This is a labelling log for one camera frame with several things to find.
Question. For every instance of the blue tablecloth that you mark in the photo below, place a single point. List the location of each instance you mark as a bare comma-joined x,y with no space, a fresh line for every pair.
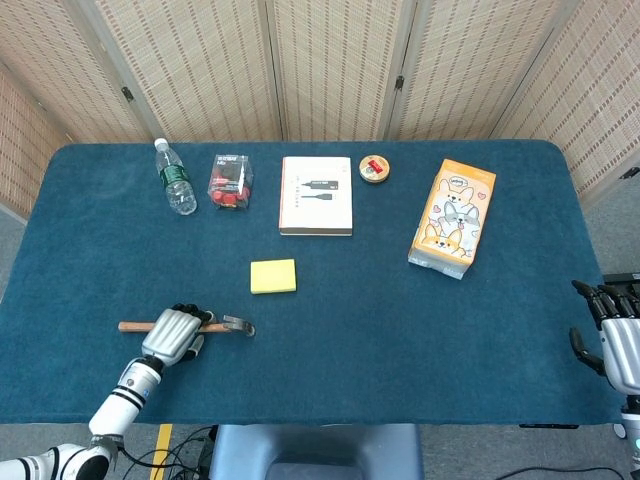
375,325

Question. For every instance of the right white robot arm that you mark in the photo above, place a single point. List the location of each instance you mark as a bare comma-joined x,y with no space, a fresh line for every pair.
632,425

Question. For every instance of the corgi print tissue pack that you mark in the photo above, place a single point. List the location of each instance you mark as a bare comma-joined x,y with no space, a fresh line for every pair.
450,220

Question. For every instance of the clear box of red caps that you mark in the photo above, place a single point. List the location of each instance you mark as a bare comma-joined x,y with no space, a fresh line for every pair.
230,185

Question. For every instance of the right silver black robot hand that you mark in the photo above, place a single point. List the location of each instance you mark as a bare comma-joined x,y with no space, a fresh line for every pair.
622,350

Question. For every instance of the white flat cardboard box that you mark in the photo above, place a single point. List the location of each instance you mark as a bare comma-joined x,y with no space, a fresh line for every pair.
315,210

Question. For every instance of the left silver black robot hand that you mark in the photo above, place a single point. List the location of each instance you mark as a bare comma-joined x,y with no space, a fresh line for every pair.
170,332

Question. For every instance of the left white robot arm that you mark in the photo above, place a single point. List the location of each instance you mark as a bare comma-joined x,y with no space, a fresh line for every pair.
117,407

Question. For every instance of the round tin with red label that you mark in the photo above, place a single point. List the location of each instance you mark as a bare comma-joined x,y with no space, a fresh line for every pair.
374,170

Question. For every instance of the clear plastic water bottle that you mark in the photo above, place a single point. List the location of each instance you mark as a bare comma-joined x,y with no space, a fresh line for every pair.
177,190

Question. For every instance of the yellow sponge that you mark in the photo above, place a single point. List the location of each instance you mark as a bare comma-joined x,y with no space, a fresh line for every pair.
273,276

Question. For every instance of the black equipment box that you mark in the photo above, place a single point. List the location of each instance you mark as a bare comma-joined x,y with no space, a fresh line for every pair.
625,278

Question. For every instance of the black screen hinge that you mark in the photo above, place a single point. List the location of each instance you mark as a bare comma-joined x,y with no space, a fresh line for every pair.
127,94
630,173
399,83

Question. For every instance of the yellow floor tape strip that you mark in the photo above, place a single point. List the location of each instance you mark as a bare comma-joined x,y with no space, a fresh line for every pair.
161,450

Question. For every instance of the woven folding screen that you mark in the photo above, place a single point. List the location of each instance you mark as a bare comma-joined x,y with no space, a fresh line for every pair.
340,65

